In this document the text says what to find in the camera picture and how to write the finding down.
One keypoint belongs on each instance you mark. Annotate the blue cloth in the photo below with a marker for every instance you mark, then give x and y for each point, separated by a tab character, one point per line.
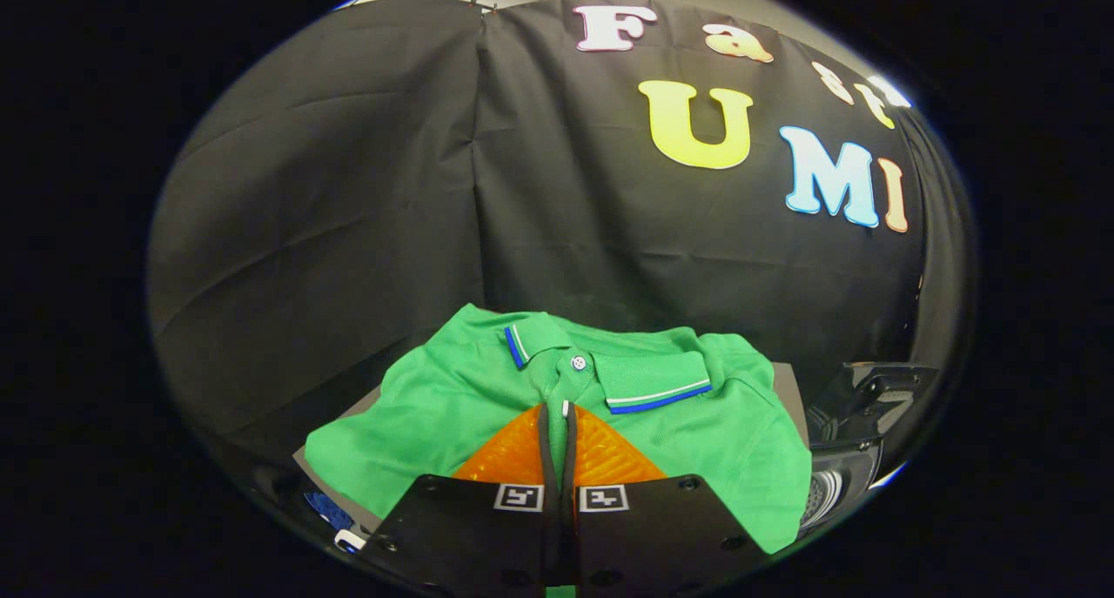
329	511

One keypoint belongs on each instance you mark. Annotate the dark washing machine lid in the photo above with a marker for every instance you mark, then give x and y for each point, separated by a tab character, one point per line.
870	398

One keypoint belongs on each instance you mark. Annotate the grey box stand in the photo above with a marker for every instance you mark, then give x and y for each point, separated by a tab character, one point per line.
788	389

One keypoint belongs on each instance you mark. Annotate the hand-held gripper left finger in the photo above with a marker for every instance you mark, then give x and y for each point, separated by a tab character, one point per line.
470	537

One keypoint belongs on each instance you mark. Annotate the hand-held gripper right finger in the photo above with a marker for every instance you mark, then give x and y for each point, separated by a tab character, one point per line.
661	537

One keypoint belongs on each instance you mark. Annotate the black backdrop cloth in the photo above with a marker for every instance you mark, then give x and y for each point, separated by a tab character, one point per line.
365	189

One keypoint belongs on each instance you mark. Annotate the green polo shirt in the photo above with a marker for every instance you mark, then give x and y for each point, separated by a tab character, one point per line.
435	406

